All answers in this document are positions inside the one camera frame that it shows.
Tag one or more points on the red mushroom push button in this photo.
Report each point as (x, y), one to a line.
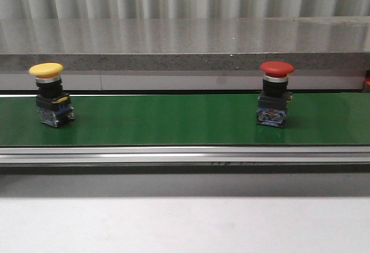
(274, 97)

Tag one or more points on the green conveyor belt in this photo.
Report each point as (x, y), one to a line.
(186, 120)

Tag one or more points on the yellow mushroom push button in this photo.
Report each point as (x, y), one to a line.
(54, 105)

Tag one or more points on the grey speckled stone counter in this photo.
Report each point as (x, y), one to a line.
(202, 54)

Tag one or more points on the aluminium conveyor frame rail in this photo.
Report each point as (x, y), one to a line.
(182, 155)

